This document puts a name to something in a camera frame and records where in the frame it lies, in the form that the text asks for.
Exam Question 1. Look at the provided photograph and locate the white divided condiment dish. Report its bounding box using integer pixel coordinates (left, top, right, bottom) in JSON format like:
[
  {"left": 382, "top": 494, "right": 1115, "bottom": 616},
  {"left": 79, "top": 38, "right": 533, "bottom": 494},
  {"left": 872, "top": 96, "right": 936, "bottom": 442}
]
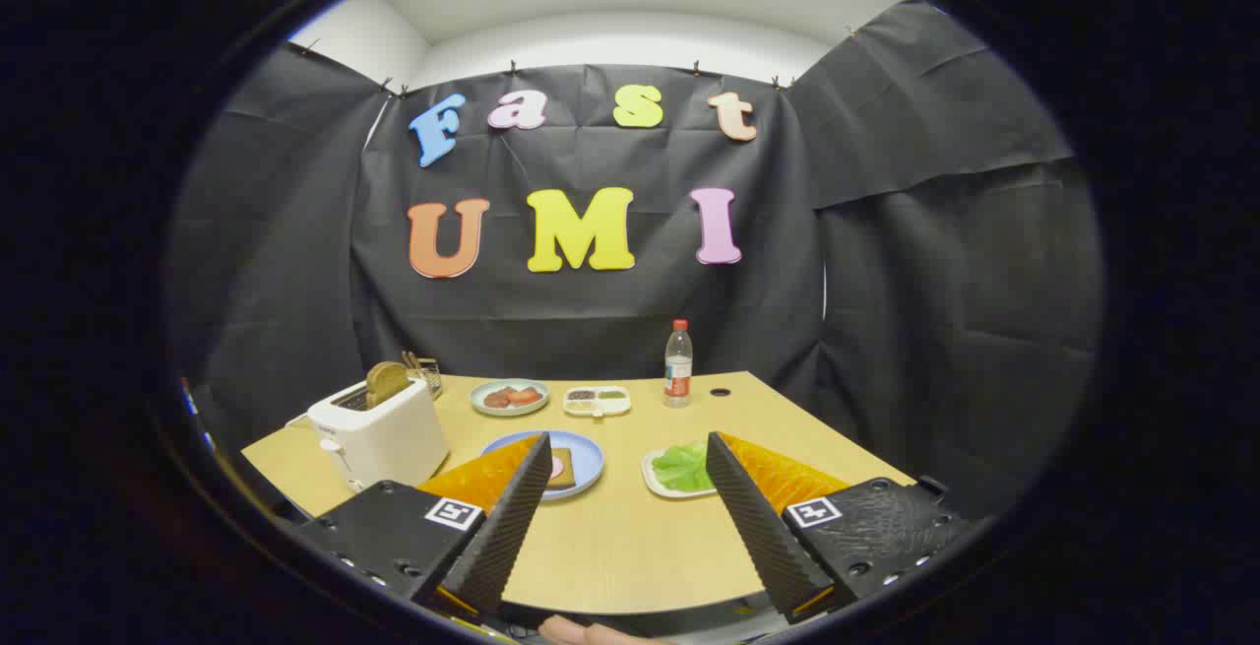
[{"left": 563, "top": 385, "right": 633, "bottom": 419}]

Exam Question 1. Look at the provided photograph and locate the clear bottle with red cap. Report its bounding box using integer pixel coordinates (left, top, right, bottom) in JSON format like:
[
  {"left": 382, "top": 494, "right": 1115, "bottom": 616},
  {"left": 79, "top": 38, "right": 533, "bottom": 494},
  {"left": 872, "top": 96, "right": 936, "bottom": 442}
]
[{"left": 663, "top": 319, "right": 694, "bottom": 409}]

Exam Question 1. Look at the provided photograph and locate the white square plate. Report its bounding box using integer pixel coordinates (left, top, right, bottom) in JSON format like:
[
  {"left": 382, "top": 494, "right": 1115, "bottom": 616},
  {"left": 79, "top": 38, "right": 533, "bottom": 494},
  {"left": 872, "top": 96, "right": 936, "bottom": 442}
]
[{"left": 642, "top": 448, "right": 720, "bottom": 500}]

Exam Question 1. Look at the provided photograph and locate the wire mesh utensil holder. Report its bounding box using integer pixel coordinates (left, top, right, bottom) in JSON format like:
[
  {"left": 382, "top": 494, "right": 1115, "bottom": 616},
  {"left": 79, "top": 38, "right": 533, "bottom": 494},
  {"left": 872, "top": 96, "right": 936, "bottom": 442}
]
[{"left": 402, "top": 351, "right": 444, "bottom": 400}]

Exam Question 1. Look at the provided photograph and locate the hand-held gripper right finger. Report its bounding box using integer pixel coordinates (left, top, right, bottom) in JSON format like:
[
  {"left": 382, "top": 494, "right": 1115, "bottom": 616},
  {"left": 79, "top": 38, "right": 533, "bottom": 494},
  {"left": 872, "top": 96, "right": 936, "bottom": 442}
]
[{"left": 705, "top": 431, "right": 976, "bottom": 624}]

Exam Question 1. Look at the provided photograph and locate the pale green round plate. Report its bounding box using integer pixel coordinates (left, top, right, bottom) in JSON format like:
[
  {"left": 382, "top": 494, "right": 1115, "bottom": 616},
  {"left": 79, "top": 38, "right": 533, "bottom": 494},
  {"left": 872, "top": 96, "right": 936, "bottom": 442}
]
[{"left": 470, "top": 379, "right": 550, "bottom": 418}]

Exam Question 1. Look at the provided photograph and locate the black backdrop cloth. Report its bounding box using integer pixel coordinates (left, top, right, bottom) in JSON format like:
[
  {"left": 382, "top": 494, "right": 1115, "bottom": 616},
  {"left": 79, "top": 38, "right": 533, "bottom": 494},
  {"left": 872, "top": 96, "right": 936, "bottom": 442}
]
[{"left": 167, "top": 0, "right": 1103, "bottom": 518}]

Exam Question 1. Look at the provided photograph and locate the white toaster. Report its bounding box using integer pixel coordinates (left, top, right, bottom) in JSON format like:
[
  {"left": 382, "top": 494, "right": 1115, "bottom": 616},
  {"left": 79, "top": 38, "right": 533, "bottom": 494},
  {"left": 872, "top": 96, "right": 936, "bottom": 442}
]
[{"left": 307, "top": 376, "right": 451, "bottom": 494}]

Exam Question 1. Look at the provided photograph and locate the blue round plate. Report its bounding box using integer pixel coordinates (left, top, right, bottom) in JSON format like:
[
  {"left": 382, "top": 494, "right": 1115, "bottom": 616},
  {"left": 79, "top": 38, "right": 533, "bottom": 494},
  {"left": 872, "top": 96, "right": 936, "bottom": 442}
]
[{"left": 480, "top": 430, "right": 605, "bottom": 501}]

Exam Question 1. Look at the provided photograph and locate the green lettuce leaf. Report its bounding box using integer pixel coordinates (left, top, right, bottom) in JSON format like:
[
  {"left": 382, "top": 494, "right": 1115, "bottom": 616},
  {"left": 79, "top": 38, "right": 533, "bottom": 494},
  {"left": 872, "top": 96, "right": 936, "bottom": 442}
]
[{"left": 652, "top": 442, "right": 716, "bottom": 492}]

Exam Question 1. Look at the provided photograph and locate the round brown bread slice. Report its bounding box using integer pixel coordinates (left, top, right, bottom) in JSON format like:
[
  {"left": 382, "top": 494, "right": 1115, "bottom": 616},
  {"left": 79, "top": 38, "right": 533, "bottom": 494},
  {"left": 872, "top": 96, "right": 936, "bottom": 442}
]
[{"left": 366, "top": 361, "right": 411, "bottom": 410}]

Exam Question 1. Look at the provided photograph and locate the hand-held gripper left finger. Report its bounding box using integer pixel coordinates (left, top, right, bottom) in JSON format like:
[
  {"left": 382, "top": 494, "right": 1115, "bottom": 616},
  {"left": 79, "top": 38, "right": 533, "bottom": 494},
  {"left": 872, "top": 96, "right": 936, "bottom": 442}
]
[{"left": 295, "top": 431, "right": 554, "bottom": 616}]

